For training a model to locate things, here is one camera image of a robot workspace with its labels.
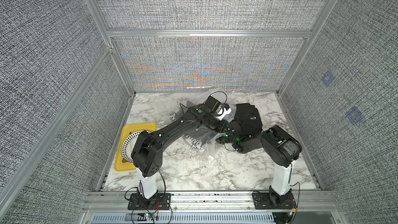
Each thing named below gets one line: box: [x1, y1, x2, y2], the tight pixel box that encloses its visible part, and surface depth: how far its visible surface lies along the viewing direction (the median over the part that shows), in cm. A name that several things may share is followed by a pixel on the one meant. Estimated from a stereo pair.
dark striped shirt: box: [185, 124, 218, 149], surface depth 91 cm
